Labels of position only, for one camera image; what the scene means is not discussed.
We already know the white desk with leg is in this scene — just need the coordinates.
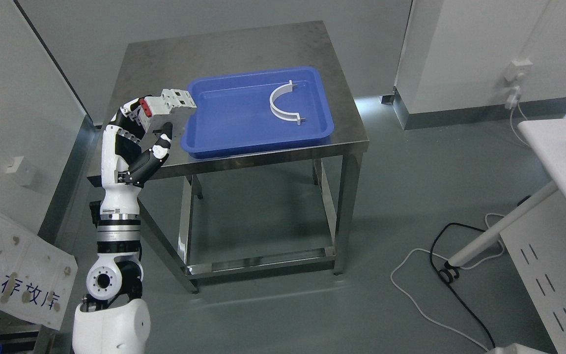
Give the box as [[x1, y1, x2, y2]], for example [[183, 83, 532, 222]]
[[436, 112, 566, 284]]

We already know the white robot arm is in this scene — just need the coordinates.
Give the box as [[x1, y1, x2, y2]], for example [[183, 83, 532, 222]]
[[72, 214, 151, 354]]

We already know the grey wall box left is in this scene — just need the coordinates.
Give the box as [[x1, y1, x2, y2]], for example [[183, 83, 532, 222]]
[[6, 155, 37, 187]]

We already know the stainless steel table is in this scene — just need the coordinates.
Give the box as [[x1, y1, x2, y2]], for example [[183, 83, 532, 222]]
[[117, 21, 370, 294]]

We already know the white wall socket box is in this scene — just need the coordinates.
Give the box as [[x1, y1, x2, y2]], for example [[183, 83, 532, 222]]
[[503, 59, 533, 83]]

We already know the white cabinet with slots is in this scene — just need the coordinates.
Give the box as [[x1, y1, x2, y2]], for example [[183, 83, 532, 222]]
[[501, 191, 566, 354]]

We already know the white sign with blue characters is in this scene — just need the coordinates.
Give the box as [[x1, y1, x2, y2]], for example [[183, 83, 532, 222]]
[[0, 212, 78, 331]]

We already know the grey red circuit breaker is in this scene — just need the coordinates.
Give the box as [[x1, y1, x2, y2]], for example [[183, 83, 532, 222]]
[[139, 88, 197, 118]]

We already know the white plug adapter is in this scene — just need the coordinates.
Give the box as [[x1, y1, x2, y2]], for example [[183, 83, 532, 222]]
[[505, 84, 522, 110]]

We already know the blue plastic tray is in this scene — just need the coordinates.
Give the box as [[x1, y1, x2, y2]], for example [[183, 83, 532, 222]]
[[180, 66, 335, 159]]

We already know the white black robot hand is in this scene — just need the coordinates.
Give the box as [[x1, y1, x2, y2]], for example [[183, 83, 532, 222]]
[[99, 95, 173, 222]]

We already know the white curved pipe clamp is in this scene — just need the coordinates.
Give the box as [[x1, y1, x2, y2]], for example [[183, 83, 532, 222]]
[[269, 79, 305, 127]]

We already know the black cable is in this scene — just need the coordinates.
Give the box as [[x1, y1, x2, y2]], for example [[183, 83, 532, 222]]
[[429, 222, 497, 351]]

